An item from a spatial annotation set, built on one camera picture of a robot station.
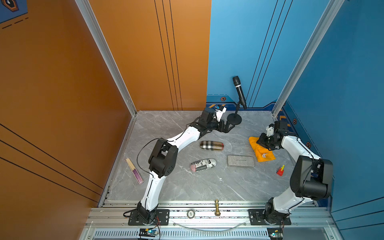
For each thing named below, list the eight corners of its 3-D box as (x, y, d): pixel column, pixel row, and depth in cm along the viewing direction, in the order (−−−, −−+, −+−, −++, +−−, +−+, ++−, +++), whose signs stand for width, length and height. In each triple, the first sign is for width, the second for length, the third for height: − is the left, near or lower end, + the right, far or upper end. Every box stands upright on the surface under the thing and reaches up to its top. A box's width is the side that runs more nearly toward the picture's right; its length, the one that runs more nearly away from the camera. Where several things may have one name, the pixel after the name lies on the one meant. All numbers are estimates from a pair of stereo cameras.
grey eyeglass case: (227, 166, 92) (228, 164, 90) (226, 156, 96) (227, 154, 94) (254, 166, 92) (255, 164, 90) (251, 156, 96) (252, 154, 94)
